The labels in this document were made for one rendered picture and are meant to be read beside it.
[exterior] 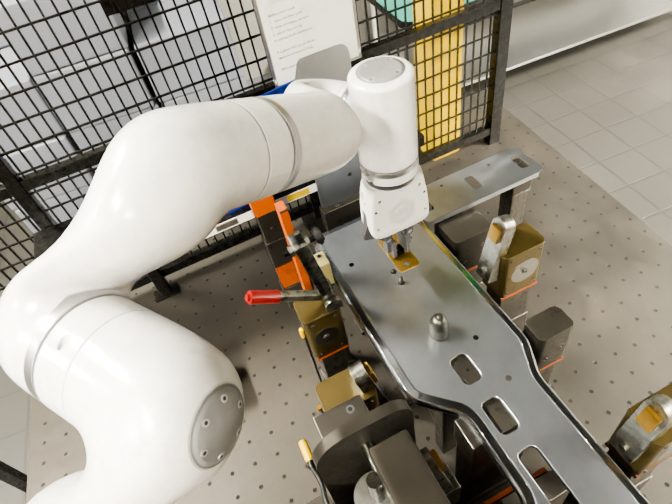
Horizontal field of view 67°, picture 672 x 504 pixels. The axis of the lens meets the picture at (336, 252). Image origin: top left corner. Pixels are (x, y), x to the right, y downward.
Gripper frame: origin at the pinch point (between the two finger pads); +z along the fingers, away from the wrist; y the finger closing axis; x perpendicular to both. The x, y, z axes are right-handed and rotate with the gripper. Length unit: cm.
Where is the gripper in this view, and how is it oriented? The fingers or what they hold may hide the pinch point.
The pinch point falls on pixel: (396, 241)
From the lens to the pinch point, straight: 86.0
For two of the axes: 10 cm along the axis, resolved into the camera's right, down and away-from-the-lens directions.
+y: 9.0, -4.1, 1.8
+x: -4.2, -6.3, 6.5
